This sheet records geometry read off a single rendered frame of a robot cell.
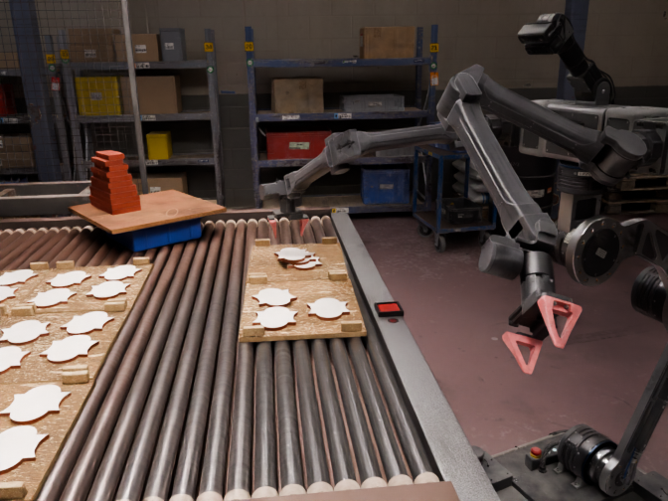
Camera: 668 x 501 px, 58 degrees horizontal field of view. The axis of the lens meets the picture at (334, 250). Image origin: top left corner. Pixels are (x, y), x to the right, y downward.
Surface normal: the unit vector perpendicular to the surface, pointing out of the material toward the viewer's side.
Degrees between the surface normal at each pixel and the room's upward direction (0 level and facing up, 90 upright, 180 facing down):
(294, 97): 89
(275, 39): 90
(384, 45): 89
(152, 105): 90
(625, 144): 39
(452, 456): 0
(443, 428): 0
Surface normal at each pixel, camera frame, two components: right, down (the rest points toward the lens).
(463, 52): 0.10, 0.31
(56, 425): -0.01, -0.95
